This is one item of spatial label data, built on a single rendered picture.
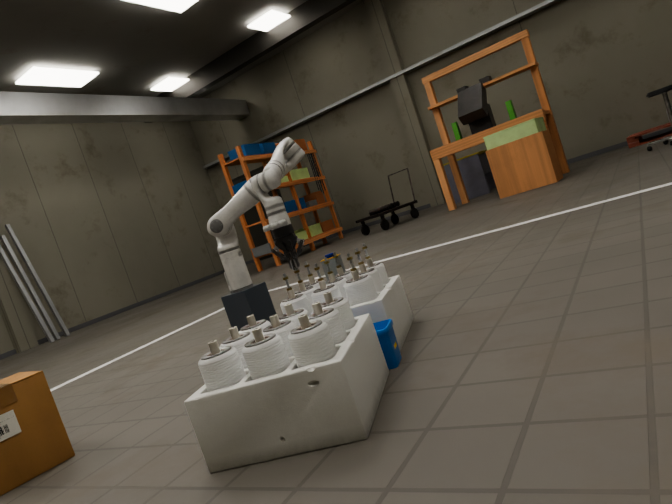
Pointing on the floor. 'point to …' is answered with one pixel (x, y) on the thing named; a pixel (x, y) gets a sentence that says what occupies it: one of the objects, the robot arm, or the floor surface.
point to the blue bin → (388, 342)
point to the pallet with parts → (647, 138)
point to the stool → (667, 111)
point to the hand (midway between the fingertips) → (294, 264)
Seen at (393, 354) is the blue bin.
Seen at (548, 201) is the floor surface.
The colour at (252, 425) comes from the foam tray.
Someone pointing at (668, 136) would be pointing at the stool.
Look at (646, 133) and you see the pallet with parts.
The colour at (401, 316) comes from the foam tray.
